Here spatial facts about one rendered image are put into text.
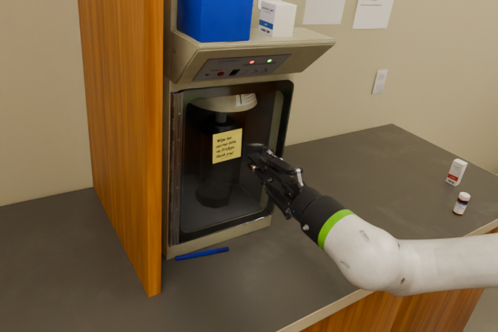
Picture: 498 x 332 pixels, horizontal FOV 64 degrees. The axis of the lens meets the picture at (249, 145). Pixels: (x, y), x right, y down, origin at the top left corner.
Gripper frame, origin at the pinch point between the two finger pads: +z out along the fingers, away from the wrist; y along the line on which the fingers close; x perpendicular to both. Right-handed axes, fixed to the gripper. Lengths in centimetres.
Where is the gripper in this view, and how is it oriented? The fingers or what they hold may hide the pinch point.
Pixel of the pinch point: (260, 165)
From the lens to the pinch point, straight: 95.8
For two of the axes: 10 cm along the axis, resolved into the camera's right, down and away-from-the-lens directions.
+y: 0.6, -8.8, -4.8
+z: -5.4, -4.3, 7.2
